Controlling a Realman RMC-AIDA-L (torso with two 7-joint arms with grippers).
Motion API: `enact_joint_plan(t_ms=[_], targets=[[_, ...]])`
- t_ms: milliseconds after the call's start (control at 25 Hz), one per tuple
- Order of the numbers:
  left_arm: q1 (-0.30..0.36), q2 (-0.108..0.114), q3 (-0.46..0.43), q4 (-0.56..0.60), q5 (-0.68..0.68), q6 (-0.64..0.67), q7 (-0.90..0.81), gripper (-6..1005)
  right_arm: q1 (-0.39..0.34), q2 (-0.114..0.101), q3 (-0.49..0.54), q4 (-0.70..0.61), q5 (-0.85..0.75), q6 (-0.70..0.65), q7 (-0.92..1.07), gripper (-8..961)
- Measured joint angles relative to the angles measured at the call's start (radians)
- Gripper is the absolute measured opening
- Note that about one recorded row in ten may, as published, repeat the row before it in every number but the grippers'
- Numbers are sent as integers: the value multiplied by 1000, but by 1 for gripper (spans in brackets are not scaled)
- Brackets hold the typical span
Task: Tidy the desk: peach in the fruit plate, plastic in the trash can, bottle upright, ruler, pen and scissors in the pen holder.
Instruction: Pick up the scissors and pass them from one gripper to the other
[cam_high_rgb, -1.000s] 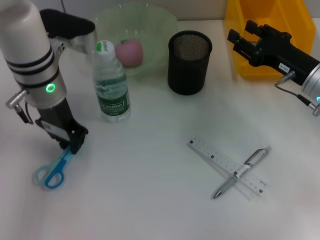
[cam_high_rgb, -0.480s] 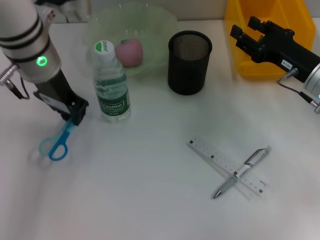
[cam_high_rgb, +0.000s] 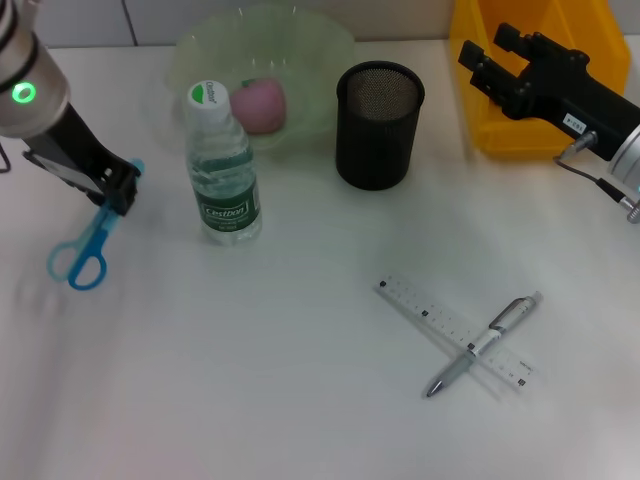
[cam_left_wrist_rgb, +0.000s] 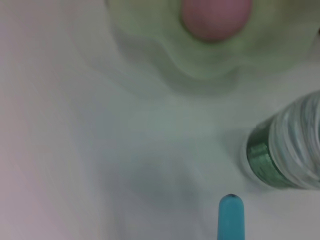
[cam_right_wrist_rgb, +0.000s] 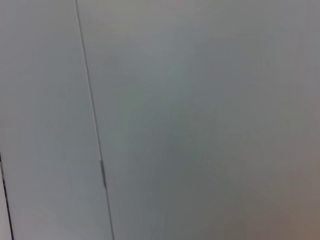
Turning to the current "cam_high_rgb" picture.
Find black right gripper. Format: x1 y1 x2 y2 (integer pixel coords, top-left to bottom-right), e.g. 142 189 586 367
457 21 640 162

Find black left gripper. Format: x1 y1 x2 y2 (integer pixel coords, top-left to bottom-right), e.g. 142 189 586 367
22 101 142 218

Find blue safety scissors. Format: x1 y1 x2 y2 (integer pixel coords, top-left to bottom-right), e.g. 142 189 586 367
47 158 146 292

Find clear green-label water bottle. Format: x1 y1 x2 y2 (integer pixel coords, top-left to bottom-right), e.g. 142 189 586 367
184 79 263 247

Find pink toy peach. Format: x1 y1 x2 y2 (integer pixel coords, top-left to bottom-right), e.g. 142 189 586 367
229 77 288 135

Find translucent green fruit bowl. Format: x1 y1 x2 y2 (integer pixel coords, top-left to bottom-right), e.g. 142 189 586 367
167 4 357 162

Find black mesh pen holder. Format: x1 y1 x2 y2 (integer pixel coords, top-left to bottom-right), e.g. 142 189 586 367
334 60 427 191

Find clear plastic ruler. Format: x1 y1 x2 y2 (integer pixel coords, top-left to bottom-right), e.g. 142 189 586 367
373 269 540 397

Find white grey ballpoint pen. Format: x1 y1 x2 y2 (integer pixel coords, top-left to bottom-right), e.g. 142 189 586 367
424 291 545 400

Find yellow plastic bin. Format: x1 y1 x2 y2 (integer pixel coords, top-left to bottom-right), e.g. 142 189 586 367
448 0 632 161

